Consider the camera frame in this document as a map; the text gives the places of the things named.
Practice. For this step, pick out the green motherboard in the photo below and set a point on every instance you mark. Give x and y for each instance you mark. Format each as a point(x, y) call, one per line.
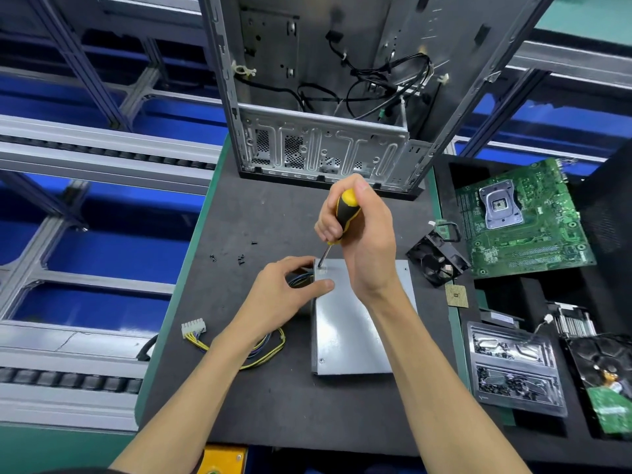
point(523, 222)

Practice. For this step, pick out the small square processor chip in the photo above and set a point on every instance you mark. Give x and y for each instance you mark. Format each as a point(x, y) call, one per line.
point(456, 295)

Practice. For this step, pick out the silver computer tower chassis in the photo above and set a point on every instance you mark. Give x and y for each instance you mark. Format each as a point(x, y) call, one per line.
point(326, 143)

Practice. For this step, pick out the person's right hand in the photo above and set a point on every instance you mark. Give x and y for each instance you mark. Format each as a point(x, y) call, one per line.
point(365, 237)

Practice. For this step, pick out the black hard disk drive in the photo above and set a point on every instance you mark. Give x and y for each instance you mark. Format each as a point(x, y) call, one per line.
point(602, 385)

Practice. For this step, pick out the black cooling fan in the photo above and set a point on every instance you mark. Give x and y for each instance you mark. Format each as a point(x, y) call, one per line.
point(434, 256)

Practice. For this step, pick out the person's right forearm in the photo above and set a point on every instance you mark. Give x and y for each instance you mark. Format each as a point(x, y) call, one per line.
point(449, 390)

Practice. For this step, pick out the silver heatsink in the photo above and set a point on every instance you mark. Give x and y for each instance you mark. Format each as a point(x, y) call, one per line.
point(573, 319)

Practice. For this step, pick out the clear plastic screw tray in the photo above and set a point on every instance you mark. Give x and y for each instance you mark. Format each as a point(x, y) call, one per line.
point(515, 370)

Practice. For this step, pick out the grey power supply cover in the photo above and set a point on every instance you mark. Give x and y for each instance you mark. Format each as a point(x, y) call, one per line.
point(351, 335)

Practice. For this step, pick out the small black screws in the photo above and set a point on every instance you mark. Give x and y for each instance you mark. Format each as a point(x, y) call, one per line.
point(240, 259)

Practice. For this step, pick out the yellow button box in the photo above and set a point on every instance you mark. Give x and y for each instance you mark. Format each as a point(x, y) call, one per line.
point(222, 461)

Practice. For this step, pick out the person's left forearm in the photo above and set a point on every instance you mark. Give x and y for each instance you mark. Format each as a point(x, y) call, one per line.
point(188, 409)

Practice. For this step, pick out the person's left hand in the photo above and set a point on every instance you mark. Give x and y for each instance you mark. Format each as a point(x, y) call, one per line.
point(272, 301)

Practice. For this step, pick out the aluminium conveyor frame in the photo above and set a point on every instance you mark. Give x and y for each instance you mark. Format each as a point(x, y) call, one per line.
point(99, 153)

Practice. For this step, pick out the black foam parts tray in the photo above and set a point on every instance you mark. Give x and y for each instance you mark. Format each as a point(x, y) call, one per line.
point(543, 296)

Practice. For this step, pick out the black foam work mat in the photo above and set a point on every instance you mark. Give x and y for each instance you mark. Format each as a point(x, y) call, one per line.
point(257, 212)

